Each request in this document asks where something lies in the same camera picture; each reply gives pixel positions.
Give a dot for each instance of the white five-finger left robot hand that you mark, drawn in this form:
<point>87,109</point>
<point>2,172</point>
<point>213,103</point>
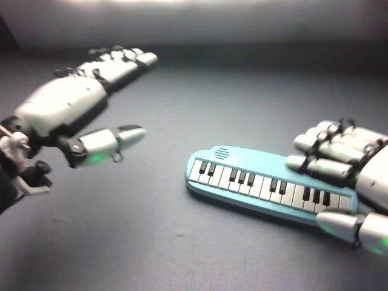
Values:
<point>60,103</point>

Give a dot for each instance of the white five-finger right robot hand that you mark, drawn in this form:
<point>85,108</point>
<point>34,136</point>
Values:
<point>339,151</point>

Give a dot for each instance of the teal toy piano keyboard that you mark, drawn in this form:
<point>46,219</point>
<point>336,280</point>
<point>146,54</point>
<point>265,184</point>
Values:
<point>257,163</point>

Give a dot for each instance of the grey table cloth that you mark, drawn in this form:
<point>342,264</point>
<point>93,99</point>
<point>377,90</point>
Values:
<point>151,236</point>

